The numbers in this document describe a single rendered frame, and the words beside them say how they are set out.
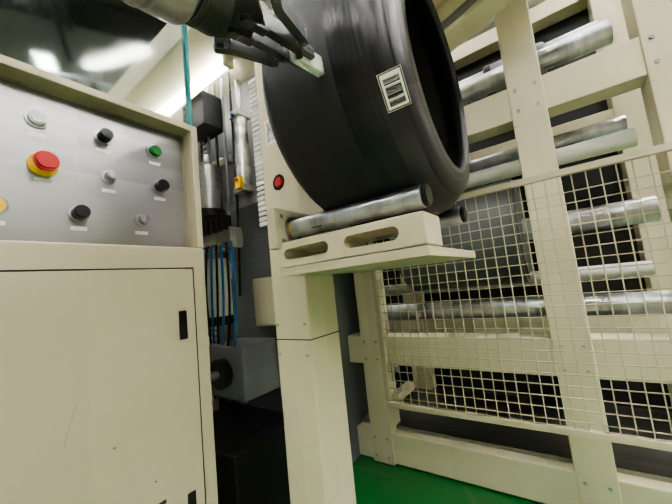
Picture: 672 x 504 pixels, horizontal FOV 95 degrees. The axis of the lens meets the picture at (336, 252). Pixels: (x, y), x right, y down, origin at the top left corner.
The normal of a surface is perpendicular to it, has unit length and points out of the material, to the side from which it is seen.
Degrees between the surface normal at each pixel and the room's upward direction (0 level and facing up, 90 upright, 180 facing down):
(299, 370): 90
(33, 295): 90
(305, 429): 90
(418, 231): 90
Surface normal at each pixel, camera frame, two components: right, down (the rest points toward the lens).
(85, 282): 0.80, -0.15
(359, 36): -0.32, 0.11
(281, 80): -0.56, 0.13
